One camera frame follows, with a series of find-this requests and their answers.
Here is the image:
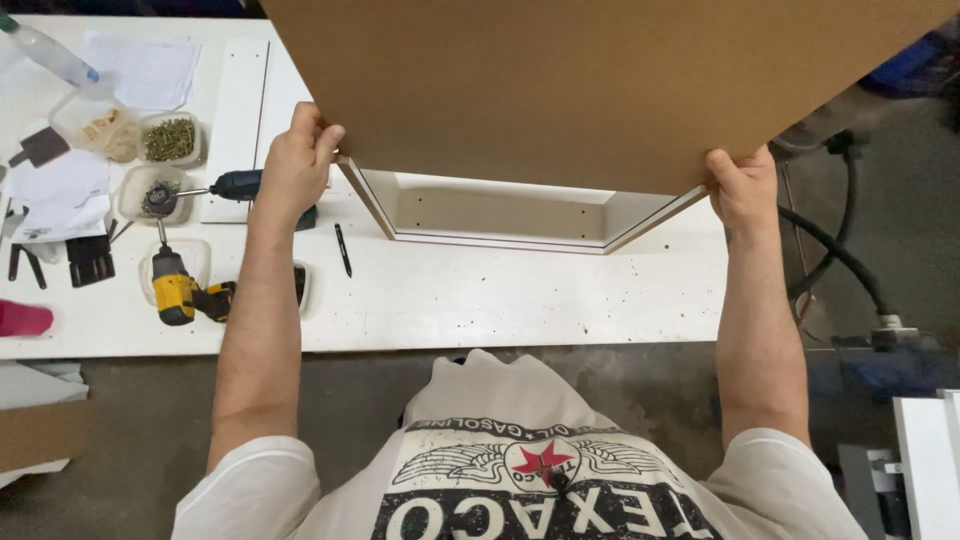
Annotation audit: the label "person's left hand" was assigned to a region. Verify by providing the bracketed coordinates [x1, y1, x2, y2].
[251, 101, 347, 227]

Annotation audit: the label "person's right hand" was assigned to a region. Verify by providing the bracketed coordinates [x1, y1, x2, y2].
[705, 144, 782, 236]

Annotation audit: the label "brown hardboard panel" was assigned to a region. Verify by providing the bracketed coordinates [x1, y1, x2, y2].
[258, 0, 960, 198]

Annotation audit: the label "white narrow panel board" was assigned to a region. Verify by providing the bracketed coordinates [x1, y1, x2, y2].
[198, 37, 271, 225]

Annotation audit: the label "black pen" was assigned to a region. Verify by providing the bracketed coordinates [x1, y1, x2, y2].
[333, 222, 354, 279]

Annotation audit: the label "clear tub with black screws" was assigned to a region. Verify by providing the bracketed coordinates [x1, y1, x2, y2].
[292, 258, 313, 316]

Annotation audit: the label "clear tub with brass screws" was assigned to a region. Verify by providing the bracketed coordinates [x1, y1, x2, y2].
[138, 111, 205, 168]

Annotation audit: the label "clear tub with dark screws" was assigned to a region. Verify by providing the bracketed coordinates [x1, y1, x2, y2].
[118, 165, 195, 226]

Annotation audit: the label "clear tub with wooden dowels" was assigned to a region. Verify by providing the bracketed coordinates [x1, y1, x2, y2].
[48, 81, 144, 165]

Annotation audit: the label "blue container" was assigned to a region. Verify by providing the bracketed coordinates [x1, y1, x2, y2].
[858, 30, 960, 99]

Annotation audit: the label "black drill bit holder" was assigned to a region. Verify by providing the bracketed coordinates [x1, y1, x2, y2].
[65, 234, 117, 289]

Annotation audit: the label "grey blue machine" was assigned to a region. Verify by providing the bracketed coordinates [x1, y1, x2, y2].
[828, 315, 960, 400]

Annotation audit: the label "white folded paper sheets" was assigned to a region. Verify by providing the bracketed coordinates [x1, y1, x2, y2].
[3, 148, 114, 243]

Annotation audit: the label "black scraper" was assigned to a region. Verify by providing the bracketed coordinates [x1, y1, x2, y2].
[7, 126, 71, 170]

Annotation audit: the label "clear plastic bottle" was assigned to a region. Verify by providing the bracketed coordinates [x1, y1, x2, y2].
[0, 15, 101, 87]

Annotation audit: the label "black hex keys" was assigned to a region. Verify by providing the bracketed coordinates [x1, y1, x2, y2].
[7, 243, 48, 291]

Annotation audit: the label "person's white printed t-shirt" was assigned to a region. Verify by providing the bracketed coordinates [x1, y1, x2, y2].
[171, 348, 871, 540]

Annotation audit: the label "pink plastic cup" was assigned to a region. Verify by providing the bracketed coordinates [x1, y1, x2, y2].
[0, 298, 55, 339]

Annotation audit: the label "white large panel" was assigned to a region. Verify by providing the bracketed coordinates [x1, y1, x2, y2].
[892, 388, 960, 540]

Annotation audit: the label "white board offcut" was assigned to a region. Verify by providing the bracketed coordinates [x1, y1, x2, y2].
[0, 361, 90, 411]

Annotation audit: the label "brown cardboard piece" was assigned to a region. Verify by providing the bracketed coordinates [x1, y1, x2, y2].
[0, 399, 93, 475]

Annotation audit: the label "blue cordless drill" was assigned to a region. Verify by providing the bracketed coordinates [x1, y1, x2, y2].
[144, 168, 318, 232]

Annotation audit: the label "black hose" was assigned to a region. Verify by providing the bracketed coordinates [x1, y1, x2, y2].
[776, 131, 895, 320]

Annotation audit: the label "yellow cordless drill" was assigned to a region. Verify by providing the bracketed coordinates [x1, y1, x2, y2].
[150, 217, 238, 327]

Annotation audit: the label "white cabinet box frame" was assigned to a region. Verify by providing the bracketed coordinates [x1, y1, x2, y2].
[335, 153, 711, 256]

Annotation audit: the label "grey metal bracket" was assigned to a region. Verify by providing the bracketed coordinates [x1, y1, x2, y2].
[836, 442, 912, 540]

